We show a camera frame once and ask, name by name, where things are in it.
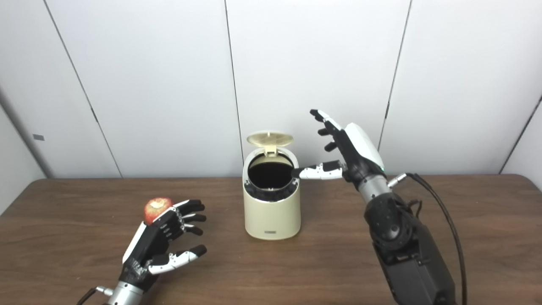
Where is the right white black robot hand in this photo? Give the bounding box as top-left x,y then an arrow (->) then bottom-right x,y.
292,109 -> 387,191

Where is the cream-colored round bin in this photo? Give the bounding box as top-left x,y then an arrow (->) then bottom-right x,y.
242,146 -> 301,241

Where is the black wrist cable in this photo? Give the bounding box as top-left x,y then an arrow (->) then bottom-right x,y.
387,172 -> 467,305
76,286 -> 114,305

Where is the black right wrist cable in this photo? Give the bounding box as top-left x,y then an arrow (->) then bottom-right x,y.
387,172 -> 467,305

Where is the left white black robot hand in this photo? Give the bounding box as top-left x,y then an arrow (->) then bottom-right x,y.
119,199 -> 208,293

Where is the red apple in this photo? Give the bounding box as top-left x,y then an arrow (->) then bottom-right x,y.
144,197 -> 173,225

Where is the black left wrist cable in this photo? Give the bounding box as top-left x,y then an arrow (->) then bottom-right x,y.
76,286 -> 114,305

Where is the cream round bin lid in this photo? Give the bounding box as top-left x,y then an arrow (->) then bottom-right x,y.
246,130 -> 294,158

